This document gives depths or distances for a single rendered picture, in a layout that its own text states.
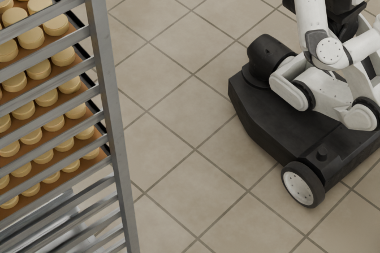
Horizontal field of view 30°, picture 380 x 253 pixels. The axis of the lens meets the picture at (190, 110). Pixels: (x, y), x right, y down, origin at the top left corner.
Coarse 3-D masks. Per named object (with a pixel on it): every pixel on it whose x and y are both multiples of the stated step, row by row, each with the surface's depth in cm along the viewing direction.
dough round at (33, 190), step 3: (39, 183) 169; (33, 186) 168; (36, 186) 168; (39, 186) 169; (30, 189) 168; (33, 189) 168; (36, 189) 168; (39, 189) 170; (24, 192) 168; (27, 192) 168; (30, 192) 168; (33, 192) 168; (36, 192) 169; (24, 195) 169; (27, 195) 168; (30, 195) 168
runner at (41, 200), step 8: (104, 160) 173; (88, 168) 171; (96, 168) 173; (80, 176) 171; (88, 176) 173; (64, 184) 169; (72, 184) 171; (48, 192) 167; (56, 192) 168; (40, 200) 167; (48, 200) 169; (24, 208) 165; (32, 208) 167; (8, 216) 163; (16, 216) 165; (0, 224) 163; (8, 224) 165
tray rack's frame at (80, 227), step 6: (78, 228) 264; (84, 228) 264; (42, 234) 262; (66, 234) 262; (72, 234) 262; (54, 240) 261; (60, 240) 261; (84, 240) 261; (90, 240) 261; (24, 246) 260; (48, 246) 260; (54, 246) 260; (78, 246) 259; (84, 246) 259; (12, 252) 258; (36, 252) 258; (42, 252) 258; (66, 252) 258; (72, 252) 258; (96, 252) 258
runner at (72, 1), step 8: (64, 0) 129; (72, 0) 130; (80, 0) 132; (48, 8) 128; (56, 8) 129; (64, 8) 131; (32, 16) 127; (40, 16) 128; (48, 16) 129; (56, 16) 131; (16, 24) 126; (24, 24) 127; (32, 24) 128; (40, 24) 129; (0, 32) 124; (8, 32) 126; (16, 32) 127; (24, 32) 128; (0, 40) 126; (8, 40) 127
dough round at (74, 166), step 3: (78, 159) 173; (75, 162) 172; (78, 162) 173; (69, 165) 172; (72, 165) 172; (75, 165) 172; (78, 165) 173; (63, 168) 172; (66, 168) 172; (69, 168) 172; (72, 168) 172; (75, 168) 173; (63, 171) 173; (66, 171) 172; (69, 171) 172; (72, 171) 173
